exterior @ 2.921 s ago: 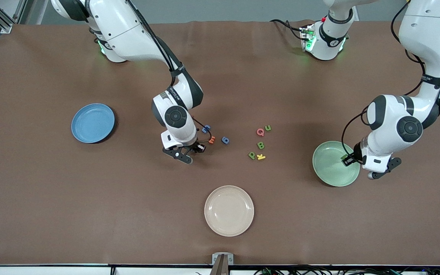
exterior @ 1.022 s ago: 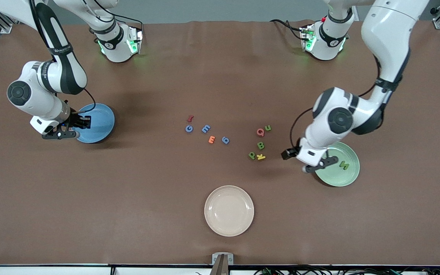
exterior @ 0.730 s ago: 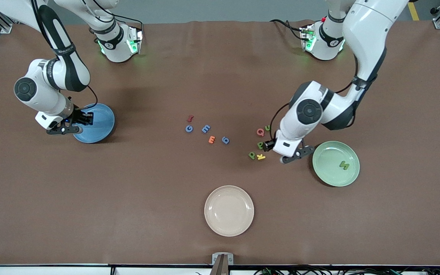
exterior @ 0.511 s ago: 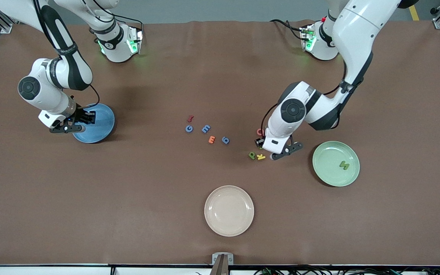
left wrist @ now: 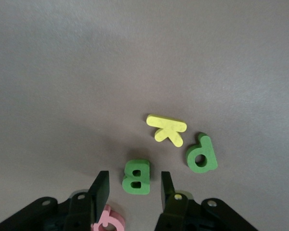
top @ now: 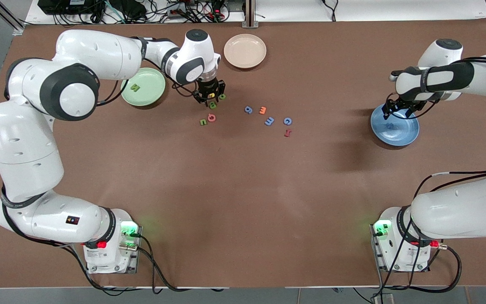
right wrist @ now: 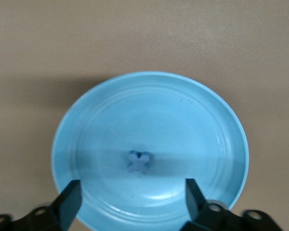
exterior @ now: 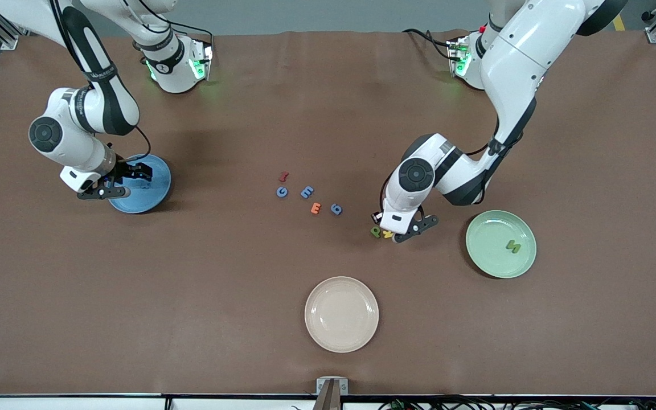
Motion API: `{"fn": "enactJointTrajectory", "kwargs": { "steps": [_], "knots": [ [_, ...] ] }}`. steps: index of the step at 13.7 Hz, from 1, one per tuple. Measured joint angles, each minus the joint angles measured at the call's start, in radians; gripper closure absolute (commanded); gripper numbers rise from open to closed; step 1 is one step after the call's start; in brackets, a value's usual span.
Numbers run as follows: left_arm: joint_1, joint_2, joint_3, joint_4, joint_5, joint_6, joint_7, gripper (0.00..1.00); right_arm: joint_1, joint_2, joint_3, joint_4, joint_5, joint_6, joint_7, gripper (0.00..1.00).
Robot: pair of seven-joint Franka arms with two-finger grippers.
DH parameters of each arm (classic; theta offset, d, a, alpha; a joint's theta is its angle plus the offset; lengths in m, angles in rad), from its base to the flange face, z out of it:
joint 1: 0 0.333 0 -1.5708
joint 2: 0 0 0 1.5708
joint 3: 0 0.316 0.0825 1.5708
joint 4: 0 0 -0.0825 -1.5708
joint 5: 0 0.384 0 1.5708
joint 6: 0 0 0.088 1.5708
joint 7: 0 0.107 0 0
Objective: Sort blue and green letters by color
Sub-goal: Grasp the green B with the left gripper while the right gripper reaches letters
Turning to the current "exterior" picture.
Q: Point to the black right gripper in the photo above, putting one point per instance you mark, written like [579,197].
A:
[124,170]

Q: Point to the green foam letter P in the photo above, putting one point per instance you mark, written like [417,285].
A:
[375,232]

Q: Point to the blue foam number 6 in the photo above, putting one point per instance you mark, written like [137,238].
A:
[336,209]

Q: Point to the blue foam letter E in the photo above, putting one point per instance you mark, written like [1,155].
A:
[307,192]

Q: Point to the blue foam letter G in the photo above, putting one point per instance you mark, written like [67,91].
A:
[282,192]

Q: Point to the green foam letter N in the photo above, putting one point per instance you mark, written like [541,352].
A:
[513,246]

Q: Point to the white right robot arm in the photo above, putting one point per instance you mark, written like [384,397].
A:
[60,136]

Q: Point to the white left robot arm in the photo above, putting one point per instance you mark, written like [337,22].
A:
[516,57]

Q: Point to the blue plate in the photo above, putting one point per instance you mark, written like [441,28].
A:
[151,196]

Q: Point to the orange foam letter E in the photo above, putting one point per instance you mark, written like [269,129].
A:
[316,208]

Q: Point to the beige plate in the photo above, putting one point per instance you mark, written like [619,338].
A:
[341,314]

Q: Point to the green plate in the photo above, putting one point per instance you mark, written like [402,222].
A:
[490,244]

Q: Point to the brown table cover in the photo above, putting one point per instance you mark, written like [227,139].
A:
[191,285]

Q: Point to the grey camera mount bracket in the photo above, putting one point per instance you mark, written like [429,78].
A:
[332,387]

